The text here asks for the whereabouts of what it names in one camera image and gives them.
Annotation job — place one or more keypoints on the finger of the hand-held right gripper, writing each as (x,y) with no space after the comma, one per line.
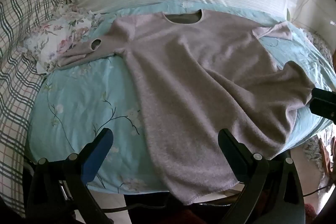
(324,93)
(323,109)

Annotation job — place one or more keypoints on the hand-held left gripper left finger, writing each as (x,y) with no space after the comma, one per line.
(97,157)

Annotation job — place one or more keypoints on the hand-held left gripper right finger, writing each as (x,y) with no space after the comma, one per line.
(231,150)

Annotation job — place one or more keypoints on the floral pillow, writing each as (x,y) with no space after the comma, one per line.
(57,37)

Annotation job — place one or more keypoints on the plaid blanket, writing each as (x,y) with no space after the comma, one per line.
(15,56)

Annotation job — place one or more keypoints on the pink knit sweater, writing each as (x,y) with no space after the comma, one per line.
(183,82)

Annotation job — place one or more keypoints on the light blue floral quilt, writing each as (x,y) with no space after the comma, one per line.
(78,98)

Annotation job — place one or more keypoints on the patterned bed skirt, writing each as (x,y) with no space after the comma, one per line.
(322,45)

